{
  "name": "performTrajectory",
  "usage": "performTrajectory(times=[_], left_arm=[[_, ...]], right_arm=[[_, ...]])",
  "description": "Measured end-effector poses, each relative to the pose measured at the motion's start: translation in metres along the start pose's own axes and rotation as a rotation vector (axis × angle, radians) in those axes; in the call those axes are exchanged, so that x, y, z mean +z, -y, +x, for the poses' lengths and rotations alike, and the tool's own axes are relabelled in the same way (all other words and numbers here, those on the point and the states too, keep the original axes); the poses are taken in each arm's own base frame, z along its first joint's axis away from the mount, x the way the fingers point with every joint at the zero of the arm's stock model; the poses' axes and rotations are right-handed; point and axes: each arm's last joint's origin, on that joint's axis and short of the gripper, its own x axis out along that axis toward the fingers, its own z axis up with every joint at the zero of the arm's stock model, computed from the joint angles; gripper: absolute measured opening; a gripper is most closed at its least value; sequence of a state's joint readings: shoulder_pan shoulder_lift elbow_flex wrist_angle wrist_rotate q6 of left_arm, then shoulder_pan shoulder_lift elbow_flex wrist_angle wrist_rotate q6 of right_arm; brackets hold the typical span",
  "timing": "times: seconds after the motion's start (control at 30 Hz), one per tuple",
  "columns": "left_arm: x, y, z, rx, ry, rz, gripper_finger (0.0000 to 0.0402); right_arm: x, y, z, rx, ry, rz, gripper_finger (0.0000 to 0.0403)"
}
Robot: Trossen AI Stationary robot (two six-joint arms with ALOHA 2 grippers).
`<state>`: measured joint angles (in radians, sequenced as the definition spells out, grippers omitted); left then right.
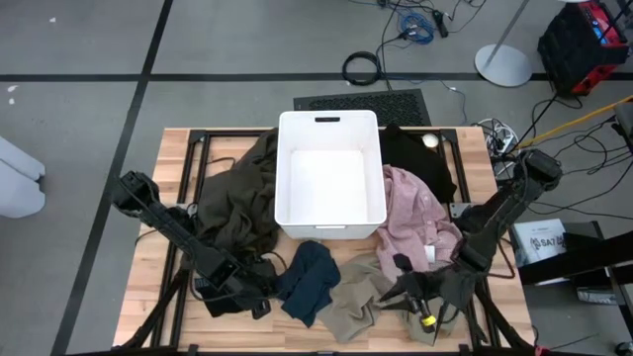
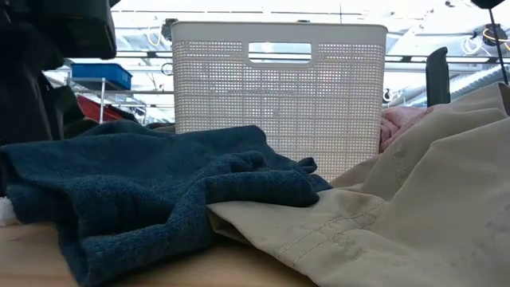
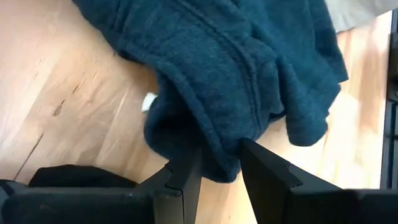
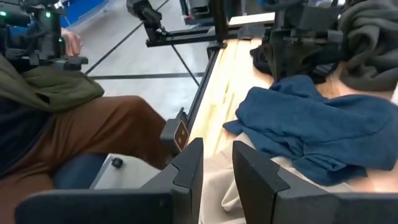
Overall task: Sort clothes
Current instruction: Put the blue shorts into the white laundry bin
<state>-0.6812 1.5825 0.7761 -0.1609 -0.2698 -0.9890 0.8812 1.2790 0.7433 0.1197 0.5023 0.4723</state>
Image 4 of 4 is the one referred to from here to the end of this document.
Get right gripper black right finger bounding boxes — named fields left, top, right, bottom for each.
left=232, top=140, right=398, bottom=224

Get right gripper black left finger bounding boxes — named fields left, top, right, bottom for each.
left=15, top=138, right=205, bottom=224

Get beige trousers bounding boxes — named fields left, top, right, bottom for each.
left=198, top=132, right=355, bottom=224

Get dark blue garment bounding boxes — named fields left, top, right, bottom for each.
left=222, top=74, right=398, bottom=187

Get dark olive hoodie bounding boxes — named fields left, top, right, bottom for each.
left=337, top=0, right=398, bottom=93

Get white panel with black knob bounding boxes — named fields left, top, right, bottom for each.
left=90, top=152, right=162, bottom=190

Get person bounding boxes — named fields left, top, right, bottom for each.
left=0, top=26, right=175, bottom=224

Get blue chair seat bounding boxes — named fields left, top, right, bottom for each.
left=52, top=152, right=109, bottom=190

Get person's hand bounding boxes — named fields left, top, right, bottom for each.
left=60, top=27, right=82, bottom=57

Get blue flat panel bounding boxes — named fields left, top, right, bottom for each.
left=60, top=0, right=109, bottom=29

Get small black table camera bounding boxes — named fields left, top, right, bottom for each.
left=160, top=107, right=190, bottom=153

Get black aluminium table frame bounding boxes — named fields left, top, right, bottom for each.
left=146, top=0, right=237, bottom=131

